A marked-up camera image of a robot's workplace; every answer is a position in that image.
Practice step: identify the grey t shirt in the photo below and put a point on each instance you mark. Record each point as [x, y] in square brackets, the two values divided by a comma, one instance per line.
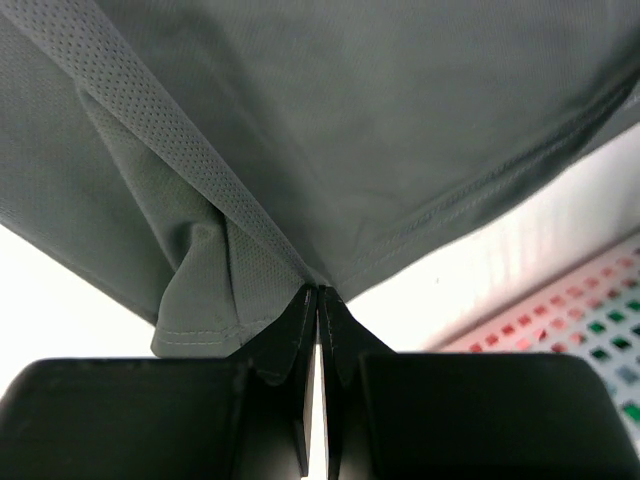
[200, 161]

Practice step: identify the white laundry basket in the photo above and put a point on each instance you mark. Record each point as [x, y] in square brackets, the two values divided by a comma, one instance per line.
[581, 258]

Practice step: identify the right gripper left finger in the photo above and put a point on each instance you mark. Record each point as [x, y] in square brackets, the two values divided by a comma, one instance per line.
[245, 416]

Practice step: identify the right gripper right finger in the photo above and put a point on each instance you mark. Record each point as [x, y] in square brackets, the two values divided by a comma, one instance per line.
[396, 415]

